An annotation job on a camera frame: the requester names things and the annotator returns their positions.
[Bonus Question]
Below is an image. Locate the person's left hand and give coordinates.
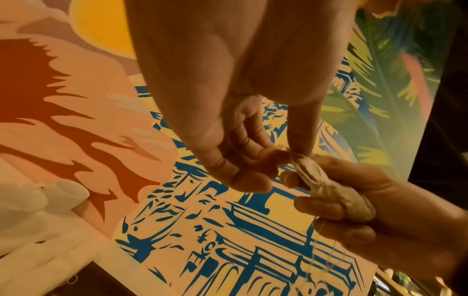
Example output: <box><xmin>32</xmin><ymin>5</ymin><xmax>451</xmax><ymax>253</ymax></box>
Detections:
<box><xmin>123</xmin><ymin>0</ymin><xmax>359</xmax><ymax>195</ymax></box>

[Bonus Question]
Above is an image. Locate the person's right hand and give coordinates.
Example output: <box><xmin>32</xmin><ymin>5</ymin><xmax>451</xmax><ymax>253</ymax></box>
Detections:
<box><xmin>279</xmin><ymin>151</ymin><xmax>468</xmax><ymax>284</ymax></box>

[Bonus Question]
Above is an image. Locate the dark brown tray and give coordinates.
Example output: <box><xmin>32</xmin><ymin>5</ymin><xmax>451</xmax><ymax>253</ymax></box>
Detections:
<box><xmin>47</xmin><ymin>261</ymin><xmax>151</xmax><ymax>296</ymax></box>

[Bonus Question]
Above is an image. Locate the row of tea bags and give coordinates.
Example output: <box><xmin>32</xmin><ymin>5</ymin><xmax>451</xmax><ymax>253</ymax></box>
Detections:
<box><xmin>0</xmin><ymin>178</ymin><xmax>91</xmax><ymax>255</ymax></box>

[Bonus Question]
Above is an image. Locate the bunch of tea bags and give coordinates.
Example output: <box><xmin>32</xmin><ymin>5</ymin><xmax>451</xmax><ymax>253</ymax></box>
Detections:
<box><xmin>291</xmin><ymin>151</ymin><xmax>378</xmax><ymax>224</ymax></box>

